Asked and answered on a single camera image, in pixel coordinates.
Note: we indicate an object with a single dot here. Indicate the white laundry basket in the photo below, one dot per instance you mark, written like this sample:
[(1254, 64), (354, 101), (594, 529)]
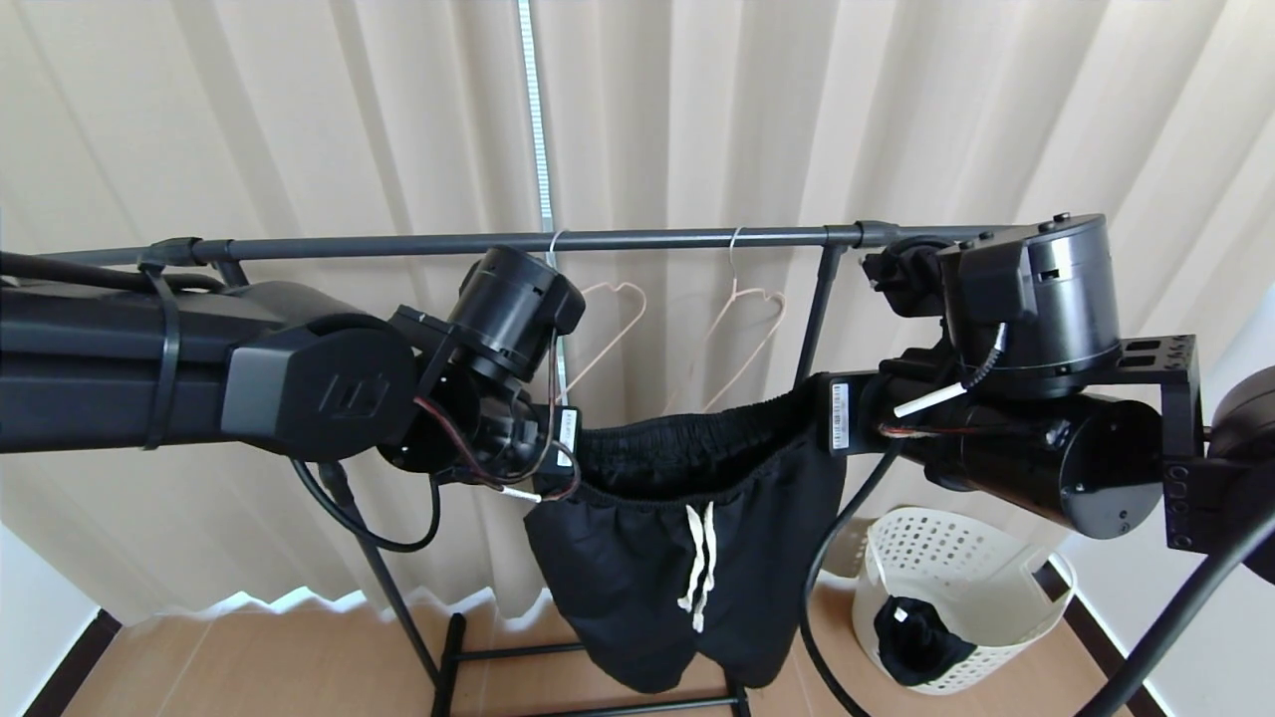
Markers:
[(976, 568)]

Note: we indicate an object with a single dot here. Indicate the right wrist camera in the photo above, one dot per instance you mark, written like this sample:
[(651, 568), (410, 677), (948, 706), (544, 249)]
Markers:
[(901, 279)]

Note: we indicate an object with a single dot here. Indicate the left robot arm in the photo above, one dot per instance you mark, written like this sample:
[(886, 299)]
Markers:
[(100, 368)]

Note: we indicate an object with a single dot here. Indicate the beige curtain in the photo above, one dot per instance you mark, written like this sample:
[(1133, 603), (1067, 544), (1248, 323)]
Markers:
[(299, 119)]

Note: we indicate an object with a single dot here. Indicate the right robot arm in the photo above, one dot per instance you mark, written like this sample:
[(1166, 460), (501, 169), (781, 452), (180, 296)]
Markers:
[(1036, 299)]

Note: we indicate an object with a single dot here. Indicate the black shorts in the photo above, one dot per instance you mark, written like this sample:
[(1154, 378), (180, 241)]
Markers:
[(637, 578)]

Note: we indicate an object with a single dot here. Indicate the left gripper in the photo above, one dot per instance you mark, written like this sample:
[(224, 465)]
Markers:
[(498, 438)]

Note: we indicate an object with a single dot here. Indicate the black clothes rack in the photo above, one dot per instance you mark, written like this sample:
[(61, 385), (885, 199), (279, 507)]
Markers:
[(647, 240)]

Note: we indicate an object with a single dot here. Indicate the pink clothes hanger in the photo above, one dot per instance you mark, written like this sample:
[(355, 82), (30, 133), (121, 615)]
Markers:
[(734, 274), (611, 339)]

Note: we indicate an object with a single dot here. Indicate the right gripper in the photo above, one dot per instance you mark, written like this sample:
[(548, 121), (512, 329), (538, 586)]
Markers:
[(1036, 458)]

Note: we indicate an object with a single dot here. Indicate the black garment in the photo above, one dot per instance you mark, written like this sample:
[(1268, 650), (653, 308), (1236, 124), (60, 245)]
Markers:
[(916, 642)]

